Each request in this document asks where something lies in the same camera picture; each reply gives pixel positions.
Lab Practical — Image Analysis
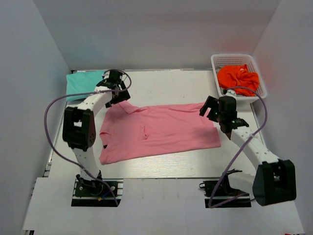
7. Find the pink t-shirt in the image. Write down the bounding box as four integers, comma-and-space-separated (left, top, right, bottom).
99, 101, 221, 165

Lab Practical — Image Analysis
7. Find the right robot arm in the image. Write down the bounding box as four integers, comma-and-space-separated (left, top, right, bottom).
200, 96, 296, 206

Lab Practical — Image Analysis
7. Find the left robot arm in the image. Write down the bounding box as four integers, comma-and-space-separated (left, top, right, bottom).
62, 69, 132, 195

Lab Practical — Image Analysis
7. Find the grey cloth in basket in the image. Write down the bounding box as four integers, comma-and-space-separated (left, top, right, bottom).
220, 87, 237, 97

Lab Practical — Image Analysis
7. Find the folded teal t-shirt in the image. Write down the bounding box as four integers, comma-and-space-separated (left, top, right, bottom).
66, 70, 104, 94

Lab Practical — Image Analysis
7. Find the orange t-shirt in basket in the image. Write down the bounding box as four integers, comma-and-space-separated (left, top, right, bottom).
217, 64, 260, 92

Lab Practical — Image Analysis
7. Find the white plastic basket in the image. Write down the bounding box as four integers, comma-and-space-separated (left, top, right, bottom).
211, 54, 267, 103

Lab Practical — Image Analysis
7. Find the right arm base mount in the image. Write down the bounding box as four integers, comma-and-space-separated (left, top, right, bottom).
199, 180, 252, 209

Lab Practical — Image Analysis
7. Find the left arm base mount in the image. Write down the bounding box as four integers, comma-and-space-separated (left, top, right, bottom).
71, 174, 124, 208

